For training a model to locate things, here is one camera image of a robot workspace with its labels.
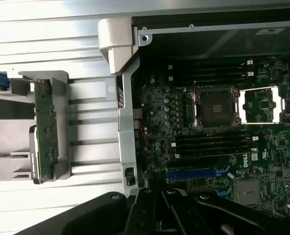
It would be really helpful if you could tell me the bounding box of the silver socket cover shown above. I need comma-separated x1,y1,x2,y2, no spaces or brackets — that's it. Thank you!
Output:
238,86,287,125

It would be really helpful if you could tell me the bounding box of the black open PC case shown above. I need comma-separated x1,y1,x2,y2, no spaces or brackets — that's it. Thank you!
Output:
97,7,290,221

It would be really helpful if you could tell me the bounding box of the blue expansion slot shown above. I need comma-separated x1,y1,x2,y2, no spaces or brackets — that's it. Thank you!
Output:
166,168,231,180

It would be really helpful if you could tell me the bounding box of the green motherboard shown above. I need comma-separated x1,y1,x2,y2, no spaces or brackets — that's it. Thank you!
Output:
132,58,290,219

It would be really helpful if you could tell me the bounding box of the CPU socket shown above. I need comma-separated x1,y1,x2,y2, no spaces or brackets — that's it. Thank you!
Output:
183,85,242,130

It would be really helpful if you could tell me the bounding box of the grey parts rack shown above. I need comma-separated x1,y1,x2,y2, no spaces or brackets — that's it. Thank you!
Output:
0,68,70,184

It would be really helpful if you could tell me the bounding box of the beige case corner bracket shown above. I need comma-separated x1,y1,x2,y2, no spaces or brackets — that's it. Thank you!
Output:
97,18,140,75

